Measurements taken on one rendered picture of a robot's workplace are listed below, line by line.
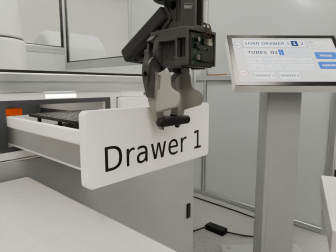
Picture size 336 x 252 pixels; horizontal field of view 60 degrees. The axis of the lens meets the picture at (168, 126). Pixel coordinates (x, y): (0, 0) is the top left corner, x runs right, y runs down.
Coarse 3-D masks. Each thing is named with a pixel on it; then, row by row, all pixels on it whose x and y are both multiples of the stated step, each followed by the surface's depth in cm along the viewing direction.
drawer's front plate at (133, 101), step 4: (132, 96) 88; (136, 96) 88; (140, 96) 89; (144, 96) 90; (120, 100) 83; (124, 100) 84; (128, 100) 85; (132, 100) 86; (136, 100) 88; (140, 100) 89; (144, 100) 90; (120, 104) 83; (124, 104) 84; (128, 104) 85; (132, 104) 87; (136, 104) 88; (140, 104) 89; (144, 104) 90; (148, 104) 91
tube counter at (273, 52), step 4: (272, 52) 133; (276, 52) 133; (280, 52) 133; (284, 52) 133; (288, 52) 133; (292, 52) 133; (296, 52) 133; (300, 52) 133; (304, 52) 133; (308, 52) 133
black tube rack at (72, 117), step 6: (30, 114) 64; (36, 114) 62; (42, 114) 63; (48, 114) 62; (54, 114) 62; (60, 114) 62; (66, 114) 63; (72, 114) 62; (78, 114) 63; (54, 120) 57; (60, 120) 55; (66, 120) 54; (72, 120) 52; (78, 120) 53; (66, 126) 65; (72, 126) 65; (78, 126) 65
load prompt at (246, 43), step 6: (246, 42) 136; (252, 42) 136; (258, 42) 136; (264, 42) 136; (270, 42) 136; (276, 42) 136; (282, 42) 136; (288, 42) 136; (294, 42) 136; (300, 42) 136
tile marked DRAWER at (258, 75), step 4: (256, 72) 126; (260, 72) 126; (264, 72) 126; (268, 72) 126; (272, 72) 126; (256, 76) 125; (260, 76) 125; (264, 76) 125; (268, 76) 125; (272, 76) 125
